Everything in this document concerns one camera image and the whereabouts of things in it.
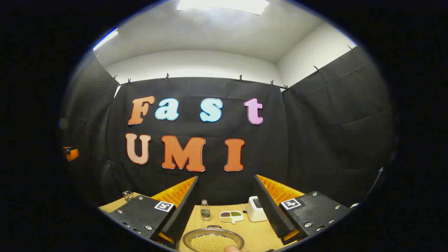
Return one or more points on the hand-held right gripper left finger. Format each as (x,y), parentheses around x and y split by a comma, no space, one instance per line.
(182,210)

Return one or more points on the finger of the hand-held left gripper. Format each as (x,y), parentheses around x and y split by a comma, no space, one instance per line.
(71,154)

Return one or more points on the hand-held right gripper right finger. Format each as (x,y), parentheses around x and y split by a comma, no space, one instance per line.
(271,210)

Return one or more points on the heap of soybeans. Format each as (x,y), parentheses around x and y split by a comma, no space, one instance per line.
(211,243)

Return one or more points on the white toaster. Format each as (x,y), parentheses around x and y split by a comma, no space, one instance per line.
(254,213)

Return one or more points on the clear plastic water bottle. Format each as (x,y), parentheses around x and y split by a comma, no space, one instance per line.
(205,211)

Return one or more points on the white divided dish of beans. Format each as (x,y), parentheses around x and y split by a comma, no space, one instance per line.
(231,217)

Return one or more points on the ceiling strip light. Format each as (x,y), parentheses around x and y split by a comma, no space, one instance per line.
(105,39)

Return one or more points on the row of black clips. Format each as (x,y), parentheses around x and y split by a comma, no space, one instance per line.
(240,78)

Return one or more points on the ceiling light panel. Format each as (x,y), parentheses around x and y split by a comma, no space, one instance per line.
(224,5)

